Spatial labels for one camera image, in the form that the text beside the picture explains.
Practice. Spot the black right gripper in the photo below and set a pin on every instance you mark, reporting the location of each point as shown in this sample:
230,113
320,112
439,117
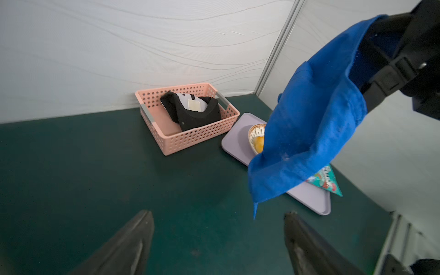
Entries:
416,71

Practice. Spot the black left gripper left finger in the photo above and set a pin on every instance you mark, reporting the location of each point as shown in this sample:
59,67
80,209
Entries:
126,253

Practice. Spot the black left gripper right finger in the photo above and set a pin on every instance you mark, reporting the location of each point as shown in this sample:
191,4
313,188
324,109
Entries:
310,253

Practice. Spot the blue baseball cap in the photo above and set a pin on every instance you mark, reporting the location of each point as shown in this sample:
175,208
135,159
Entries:
316,115

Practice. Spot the black baseball cap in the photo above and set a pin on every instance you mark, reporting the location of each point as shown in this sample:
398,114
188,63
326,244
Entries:
190,111

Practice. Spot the green snack packet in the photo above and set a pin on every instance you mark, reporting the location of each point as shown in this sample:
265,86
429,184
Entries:
326,180

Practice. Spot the pink perforated plastic basket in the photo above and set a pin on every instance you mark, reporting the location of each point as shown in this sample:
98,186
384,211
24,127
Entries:
167,134

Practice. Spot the yellow knotted bread roll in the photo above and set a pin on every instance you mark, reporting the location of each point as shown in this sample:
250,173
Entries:
259,144

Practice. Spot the patterned plate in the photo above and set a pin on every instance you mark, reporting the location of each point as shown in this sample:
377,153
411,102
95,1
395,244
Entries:
256,130

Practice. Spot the lavender plastic tray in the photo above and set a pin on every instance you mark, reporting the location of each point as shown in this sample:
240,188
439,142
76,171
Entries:
236,144

